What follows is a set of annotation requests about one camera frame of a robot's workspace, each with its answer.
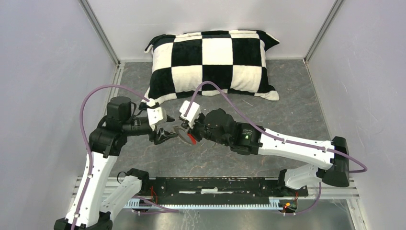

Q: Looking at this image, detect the metal key organizer red handle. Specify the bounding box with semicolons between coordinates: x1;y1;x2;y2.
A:
173;126;197;145

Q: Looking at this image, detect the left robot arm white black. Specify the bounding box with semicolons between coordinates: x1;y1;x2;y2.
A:
54;96;177;230

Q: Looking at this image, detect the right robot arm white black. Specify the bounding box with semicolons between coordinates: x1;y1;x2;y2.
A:
187;109;350;196

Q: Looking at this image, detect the black white checkered pillow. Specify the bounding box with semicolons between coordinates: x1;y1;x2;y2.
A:
145;30;280;104

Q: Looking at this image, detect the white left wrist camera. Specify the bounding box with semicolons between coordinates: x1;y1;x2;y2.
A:
146;99;167;123

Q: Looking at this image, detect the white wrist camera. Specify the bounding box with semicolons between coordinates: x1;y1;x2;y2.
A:
146;99;167;123
179;100;201;128

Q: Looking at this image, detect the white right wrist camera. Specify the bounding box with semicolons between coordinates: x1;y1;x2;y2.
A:
179;100;201;128

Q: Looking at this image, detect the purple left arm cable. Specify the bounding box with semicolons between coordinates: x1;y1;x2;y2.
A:
70;84;180;230

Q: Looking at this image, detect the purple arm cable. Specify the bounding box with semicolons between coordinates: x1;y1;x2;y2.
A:
70;84;180;230
184;81;368;216

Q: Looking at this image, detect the white slotted cable duct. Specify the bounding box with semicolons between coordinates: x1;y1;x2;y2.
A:
124;198;282;211

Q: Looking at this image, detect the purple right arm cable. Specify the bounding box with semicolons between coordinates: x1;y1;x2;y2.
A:
184;81;368;216

